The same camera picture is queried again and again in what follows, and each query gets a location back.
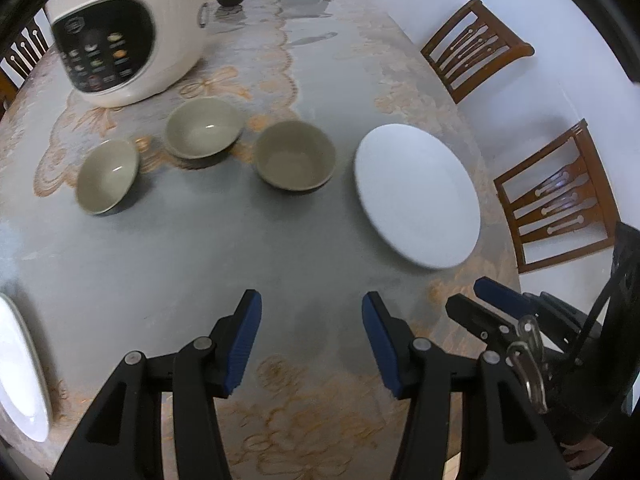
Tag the floral lace tablecloth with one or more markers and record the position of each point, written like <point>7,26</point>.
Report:
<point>400,85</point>

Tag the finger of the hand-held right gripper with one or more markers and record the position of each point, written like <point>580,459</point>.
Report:
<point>495,292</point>
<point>475,315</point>

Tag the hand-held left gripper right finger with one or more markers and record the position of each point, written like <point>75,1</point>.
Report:
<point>380,340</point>

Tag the person's foot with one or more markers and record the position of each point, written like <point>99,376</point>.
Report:
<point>582,455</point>

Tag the brown wooden chair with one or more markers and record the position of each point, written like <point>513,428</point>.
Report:
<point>600,185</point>
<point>505,35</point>

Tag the gold lace table runner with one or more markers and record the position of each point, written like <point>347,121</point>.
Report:
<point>220,82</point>

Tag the white round plate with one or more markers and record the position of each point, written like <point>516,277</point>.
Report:
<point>415,195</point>
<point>22,375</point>

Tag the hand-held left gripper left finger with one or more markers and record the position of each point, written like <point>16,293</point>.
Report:
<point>242,340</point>

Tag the dark wooden chair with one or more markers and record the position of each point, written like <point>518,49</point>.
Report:
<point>15,67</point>

